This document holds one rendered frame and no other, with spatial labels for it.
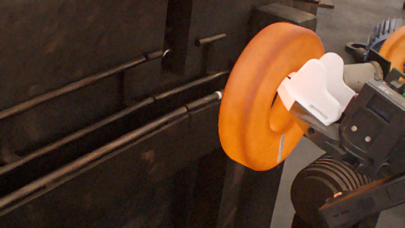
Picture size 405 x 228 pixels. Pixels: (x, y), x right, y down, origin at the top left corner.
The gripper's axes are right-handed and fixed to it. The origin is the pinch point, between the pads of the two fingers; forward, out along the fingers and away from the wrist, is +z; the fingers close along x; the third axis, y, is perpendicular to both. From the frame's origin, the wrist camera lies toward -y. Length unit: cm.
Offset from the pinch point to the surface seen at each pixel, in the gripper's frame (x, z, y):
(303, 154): -137, 29, -95
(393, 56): -60, 4, -13
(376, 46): -214, 46, -72
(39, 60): 9.1, 25.2, -12.8
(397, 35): -61, 6, -10
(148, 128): -1.5, 13.6, -18.4
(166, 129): -4.3, 12.7, -18.9
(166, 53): -16.5, 25.1, -17.5
